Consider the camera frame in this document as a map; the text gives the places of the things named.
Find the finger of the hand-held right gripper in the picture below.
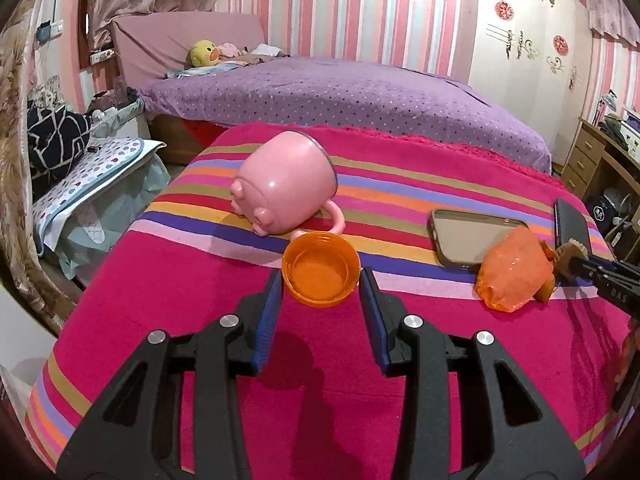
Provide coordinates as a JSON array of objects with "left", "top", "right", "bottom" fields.
[
  {"left": 562, "top": 256, "right": 611, "bottom": 287},
  {"left": 554, "top": 198, "right": 596, "bottom": 262}
]

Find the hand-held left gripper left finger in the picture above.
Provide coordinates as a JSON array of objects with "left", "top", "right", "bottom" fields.
[{"left": 56, "top": 270, "right": 285, "bottom": 480}]

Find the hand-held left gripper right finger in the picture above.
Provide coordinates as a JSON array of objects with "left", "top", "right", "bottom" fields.
[{"left": 359, "top": 266, "right": 586, "bottom": 480}]

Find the orange plastic bag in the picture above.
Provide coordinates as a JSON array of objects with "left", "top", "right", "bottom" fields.
[{"left": 475, "top": 225, "right": 553, "bottom": 312}]

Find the small orange bowl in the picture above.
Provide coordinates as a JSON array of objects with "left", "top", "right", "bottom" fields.
[{"left": 281, "top": 231, "right": 362, "bottom": 309}]

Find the person's right hand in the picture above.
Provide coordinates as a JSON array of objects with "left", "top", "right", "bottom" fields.
[{"left": 620, "top": 317, "right": 640, "bottom": 392}]

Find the black printed box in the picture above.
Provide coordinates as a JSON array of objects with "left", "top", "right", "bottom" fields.
[{"left": 585, "top": 192, "right": 621, "bottom": 228}]

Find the wooden desk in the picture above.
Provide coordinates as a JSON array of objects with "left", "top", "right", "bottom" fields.
[{"left": 562, "top": 117, "right": 640, "bottom": 261}]

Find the striped pink blanket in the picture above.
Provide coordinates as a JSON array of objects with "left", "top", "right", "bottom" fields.
[{"left": 25, "top": 122, "right": 636, "bottom": 480}]

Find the dark bag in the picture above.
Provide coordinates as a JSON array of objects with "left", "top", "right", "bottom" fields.
[{"left": 600, "top": 112, "right": 632, "bottom": 152}]

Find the black smartphone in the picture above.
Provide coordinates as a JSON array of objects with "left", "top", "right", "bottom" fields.
[{"left": 430, "top": 208, "right": 531, "bottom": 271}]

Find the desk lamp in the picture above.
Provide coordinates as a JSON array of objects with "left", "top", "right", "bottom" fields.
[{"left": 597, "top": 89, "right": 621, "bottom": 126}]

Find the white wardrobe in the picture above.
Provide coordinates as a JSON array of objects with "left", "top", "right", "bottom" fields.
[{"left": 467, "top": 0, "right": 596, "bottom": 166}]

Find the pink pig cup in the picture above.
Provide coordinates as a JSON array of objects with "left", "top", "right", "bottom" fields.
[{"left": 230, "top": 130, "right": 347, "bottom": 237}]

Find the teal cloth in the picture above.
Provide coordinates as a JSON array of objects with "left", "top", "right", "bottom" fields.
[{"left": 55, "top": 160, "right": 172, "bottom": 281}]

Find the red bed skirt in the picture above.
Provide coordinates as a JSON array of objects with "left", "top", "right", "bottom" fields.
[{"left": 182, "top": 119, "right": 228, "bottom": 149}]

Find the pink window valance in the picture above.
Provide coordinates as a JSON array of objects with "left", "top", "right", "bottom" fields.
[{"left": 586, "top": 0, "right": 640, "bottom": 51}]

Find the purple dotted bedspread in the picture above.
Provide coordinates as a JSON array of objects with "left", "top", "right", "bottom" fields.
[{"left": 137, "top": 56, "right": 553, "bottom": 176}]

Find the dotted white cushion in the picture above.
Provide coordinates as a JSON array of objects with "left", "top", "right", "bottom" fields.
[{"left": 32, "top": 136, "right": 168, "bottom": 257}]

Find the floral curtain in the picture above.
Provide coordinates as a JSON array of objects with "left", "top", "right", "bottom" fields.
[{"left": 0, "top": 10, "right": 71, "bottom": 336}]

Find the black patterned cloth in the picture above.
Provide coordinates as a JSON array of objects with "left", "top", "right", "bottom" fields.
[{"left": 27, "top": 100, "right": 94, "bottom": 186}]

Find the yellow duck plush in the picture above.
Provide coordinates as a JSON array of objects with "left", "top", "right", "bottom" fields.
[{"left": 188, "top": 40, "right": 220, "bottom": 67}]

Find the pink bed headboard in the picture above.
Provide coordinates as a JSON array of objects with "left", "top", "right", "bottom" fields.
[{"left": 109, "top": 11, "right": 266, "bottom": 91}]

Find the wall power socket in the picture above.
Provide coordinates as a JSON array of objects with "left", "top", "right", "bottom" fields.
[{"left": 36, "top": 19, "right": 66, "bottom": 42}]

